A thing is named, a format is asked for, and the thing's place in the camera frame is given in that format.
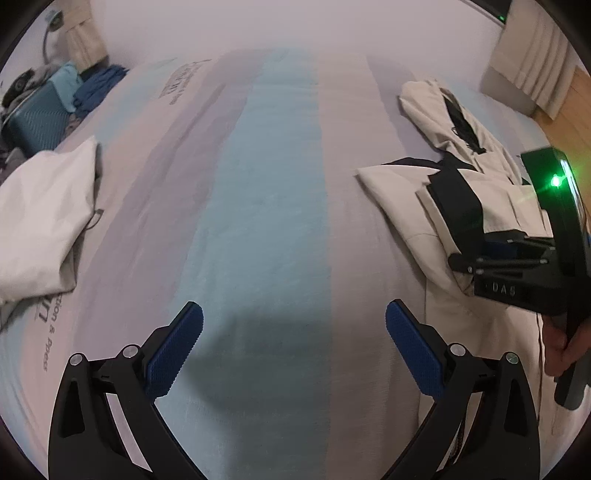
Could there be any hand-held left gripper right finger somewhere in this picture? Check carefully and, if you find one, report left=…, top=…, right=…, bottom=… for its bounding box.
left=383, top=299, right=541, bottom=480

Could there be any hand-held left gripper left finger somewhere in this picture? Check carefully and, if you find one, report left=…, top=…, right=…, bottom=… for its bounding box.
left=48, top=301, right=206, bottom=480

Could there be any white folded cloth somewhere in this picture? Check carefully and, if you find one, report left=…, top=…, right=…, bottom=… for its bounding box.
left=0, top=136, right=103, bottom=306

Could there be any cream jacket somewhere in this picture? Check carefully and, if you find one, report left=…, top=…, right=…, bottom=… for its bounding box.
left=355, top=79, right=572, bottom=462

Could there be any dark blue clothes pile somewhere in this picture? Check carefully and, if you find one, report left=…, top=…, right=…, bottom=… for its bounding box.
left=71, top=65, right=129, bottom=118

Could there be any grey gooseneck lamp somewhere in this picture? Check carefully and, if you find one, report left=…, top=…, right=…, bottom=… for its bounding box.
left=41, top=9, right=70, bottom=64

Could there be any light blue cloth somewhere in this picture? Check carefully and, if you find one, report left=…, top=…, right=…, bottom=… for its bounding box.
left=48, top=62, right=85, bottom=114

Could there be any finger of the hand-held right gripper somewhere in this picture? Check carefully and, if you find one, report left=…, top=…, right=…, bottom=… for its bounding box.
left=481, top=231, right=558, bottom=254
left=448, top=251, right=552, bottom=278

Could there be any striped bed sheet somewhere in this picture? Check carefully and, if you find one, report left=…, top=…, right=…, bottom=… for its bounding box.
left=0, top=46, right=571, bottom=480

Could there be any person's right hand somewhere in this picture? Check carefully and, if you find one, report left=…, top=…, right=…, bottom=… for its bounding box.
left=542, top=316, right=591, bottom=385

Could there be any teal suitcase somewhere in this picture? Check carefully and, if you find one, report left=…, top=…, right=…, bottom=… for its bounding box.
left=0, top=82, right=71, bottom=157

